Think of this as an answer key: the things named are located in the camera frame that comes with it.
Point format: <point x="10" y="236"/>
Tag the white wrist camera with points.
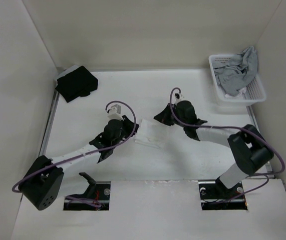
<point x="114" y="112"/>
<point x="178" y="98"/>

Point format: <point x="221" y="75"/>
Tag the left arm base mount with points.
<point x="96" y="196"/>

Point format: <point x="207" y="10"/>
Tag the folded black tank top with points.
<point x="79" y="83"/>

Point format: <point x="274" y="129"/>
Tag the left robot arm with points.
<point x="66" y="175"/>

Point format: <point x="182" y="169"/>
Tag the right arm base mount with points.
<point x="213" y="199"/>

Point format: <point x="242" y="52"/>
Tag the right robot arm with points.
<point x="249" y="153"/>

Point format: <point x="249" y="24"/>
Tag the white folded tank top underneath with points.
<point x="67" y="71"/>

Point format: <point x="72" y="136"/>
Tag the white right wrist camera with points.
<point x="178" y="98"/>

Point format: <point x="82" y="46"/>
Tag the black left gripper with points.
<point x="128" y="125"/>

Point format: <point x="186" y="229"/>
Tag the grey tank top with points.
<point x="238" y="72"/>

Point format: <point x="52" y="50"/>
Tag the white plastic basket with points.
<point x="255" y="92"/>

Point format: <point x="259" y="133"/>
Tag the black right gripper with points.
<point x="163" y="116"/>

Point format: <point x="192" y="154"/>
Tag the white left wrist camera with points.
<point x="114" y="112"/>

